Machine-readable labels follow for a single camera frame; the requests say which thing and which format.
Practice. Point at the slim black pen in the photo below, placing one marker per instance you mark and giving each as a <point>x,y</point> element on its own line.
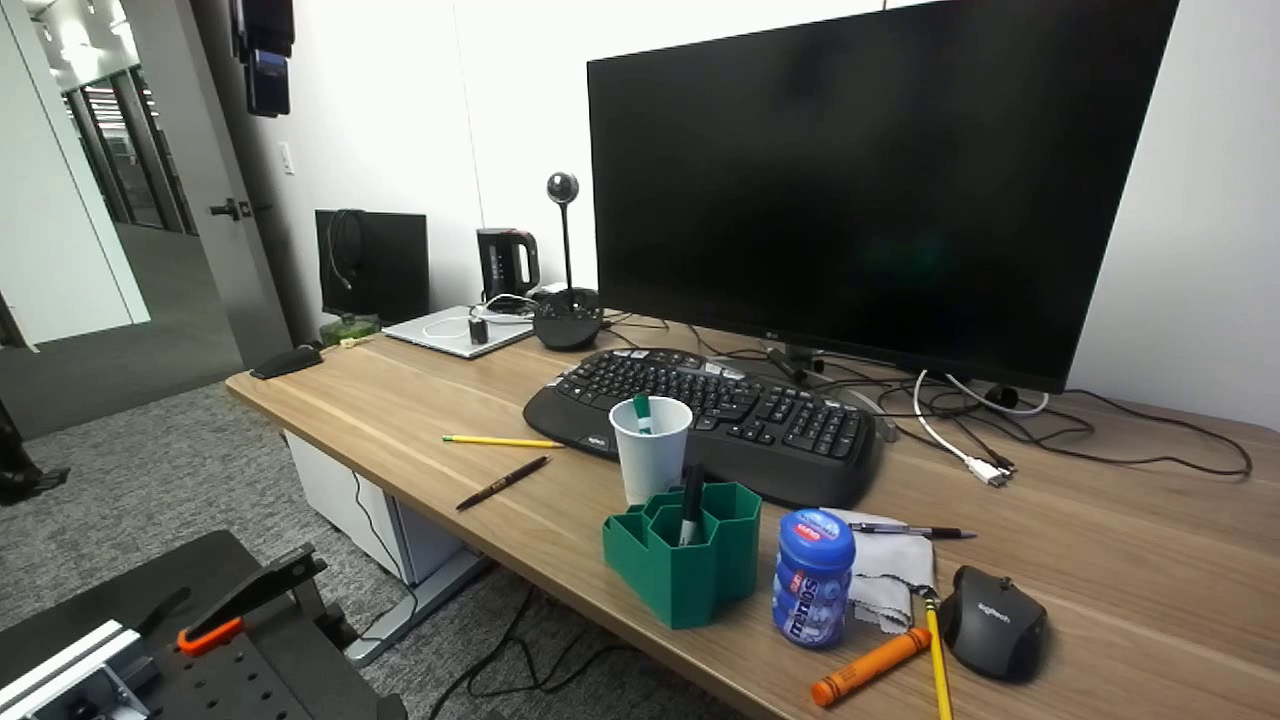
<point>501,481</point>

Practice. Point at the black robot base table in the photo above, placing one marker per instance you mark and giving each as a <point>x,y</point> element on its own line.
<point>273,683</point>

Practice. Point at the black pen with silver clip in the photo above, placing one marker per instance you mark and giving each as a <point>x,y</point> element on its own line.
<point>921,532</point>

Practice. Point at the green marker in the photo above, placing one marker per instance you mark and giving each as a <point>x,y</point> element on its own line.
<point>640,410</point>

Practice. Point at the black webcam on stand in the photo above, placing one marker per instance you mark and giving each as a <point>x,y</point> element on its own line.
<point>564,320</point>

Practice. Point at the white paper cup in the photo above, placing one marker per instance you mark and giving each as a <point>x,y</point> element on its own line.
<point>649,467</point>

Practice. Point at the black marker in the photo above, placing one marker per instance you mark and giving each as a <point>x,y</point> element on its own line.
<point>689,501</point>

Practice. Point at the black ergonomic keyboard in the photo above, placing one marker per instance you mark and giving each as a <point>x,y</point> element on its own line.
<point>781,430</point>

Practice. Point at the long yellow pencil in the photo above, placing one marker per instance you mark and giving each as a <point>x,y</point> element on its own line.
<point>501,443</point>

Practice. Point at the small black box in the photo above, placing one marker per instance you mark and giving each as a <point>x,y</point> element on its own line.
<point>477,327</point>

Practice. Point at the black electric kettle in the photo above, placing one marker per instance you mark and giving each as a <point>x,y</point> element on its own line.
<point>507,267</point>

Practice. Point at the silver laptop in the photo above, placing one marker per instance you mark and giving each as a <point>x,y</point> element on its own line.
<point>438,335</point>

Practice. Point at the green desk organizer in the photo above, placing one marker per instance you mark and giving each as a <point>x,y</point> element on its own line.
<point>683,579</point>

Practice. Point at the blue plastic jar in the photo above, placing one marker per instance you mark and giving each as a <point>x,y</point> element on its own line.
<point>809,585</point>

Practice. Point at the black framed screen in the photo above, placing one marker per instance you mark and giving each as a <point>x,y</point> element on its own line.
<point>375,267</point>

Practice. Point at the large black computer monitor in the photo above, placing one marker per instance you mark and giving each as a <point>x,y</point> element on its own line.
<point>866,173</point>

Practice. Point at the white paper sheet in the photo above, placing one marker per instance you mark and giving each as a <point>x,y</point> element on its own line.
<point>888,570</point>

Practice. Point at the white drawer cabinet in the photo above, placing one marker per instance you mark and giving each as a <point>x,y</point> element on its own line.
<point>346,501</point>

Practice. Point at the flat black pouch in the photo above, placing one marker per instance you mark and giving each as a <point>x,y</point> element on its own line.
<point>287,361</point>

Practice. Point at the orange marker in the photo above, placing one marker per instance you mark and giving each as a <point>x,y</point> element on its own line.
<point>866,669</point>

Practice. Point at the short yellow pencil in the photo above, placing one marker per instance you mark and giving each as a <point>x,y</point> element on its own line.
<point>938,665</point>

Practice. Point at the black computer mouse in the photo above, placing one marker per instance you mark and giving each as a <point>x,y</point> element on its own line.
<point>993,626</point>

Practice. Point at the grey door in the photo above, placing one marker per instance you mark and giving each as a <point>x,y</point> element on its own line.
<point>200,134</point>

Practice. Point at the black shoe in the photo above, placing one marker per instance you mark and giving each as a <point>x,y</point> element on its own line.
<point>22,474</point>

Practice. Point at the aluminium profile rail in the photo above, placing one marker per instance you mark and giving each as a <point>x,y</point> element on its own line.
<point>52,675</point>

